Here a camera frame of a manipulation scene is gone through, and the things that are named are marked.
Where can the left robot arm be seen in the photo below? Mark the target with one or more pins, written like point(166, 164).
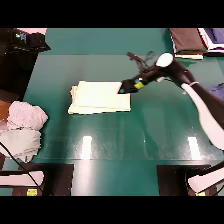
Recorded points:
point(20, 178)

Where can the pale pink fluffy garment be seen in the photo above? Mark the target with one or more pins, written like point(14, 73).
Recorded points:
point(26, 115)

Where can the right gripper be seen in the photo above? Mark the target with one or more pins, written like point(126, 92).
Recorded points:
point(131, 85)

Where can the pale grey garment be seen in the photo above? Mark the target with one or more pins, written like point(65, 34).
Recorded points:
point(20, 143)

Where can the cream T-shirt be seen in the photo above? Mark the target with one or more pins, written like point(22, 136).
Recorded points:
point(100, 96)

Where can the white garment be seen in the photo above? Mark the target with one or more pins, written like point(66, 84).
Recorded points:
point(213, 47)

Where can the dark blue garment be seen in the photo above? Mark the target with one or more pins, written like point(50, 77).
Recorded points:
point(215, 35)

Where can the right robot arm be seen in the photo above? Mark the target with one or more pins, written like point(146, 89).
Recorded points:
point(206, 110)

